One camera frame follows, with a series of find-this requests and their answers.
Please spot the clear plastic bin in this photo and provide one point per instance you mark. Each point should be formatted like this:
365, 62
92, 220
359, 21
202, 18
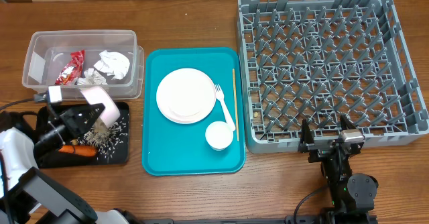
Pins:
50, 51

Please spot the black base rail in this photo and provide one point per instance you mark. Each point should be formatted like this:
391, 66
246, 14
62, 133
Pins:
306, 219

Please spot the large white plate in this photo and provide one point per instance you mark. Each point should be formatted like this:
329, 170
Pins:
186, 96

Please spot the grey dish rack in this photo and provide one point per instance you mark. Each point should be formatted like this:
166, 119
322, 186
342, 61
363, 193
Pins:
314, 61

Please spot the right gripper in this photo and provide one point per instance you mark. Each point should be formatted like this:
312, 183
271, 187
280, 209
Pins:
308, 139

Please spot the small bowl with nuts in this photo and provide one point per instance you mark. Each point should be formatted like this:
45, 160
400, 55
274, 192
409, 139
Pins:
97, 95

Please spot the red snack wrapper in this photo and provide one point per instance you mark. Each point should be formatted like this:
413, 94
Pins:
73, 70

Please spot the white napkin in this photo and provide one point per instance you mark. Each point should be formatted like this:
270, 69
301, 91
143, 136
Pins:
113, 64
91, 77

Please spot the black plastic tray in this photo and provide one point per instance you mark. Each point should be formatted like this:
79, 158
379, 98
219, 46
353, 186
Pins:
58, 159

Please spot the orange carrot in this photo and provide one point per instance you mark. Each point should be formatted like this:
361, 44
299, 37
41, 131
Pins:
86, 151

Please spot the white plastic cup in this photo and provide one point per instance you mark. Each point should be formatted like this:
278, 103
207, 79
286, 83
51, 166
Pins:
219, 135

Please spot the pile of rice and nuts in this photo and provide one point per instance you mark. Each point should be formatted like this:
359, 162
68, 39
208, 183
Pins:
110, 142

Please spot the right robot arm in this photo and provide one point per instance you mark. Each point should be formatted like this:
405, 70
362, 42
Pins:
352, 194

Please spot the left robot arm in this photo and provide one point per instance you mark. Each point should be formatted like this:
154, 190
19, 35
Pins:
24, 187

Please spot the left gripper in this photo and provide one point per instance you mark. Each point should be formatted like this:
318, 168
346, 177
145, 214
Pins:
74, 119

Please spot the teal plastic tray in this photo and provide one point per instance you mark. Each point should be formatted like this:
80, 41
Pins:
170, 148

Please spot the white plastic fork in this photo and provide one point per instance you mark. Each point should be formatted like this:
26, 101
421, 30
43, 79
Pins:
221, 99

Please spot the wooden chopstick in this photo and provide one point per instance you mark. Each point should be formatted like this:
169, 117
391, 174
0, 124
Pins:
236, 105

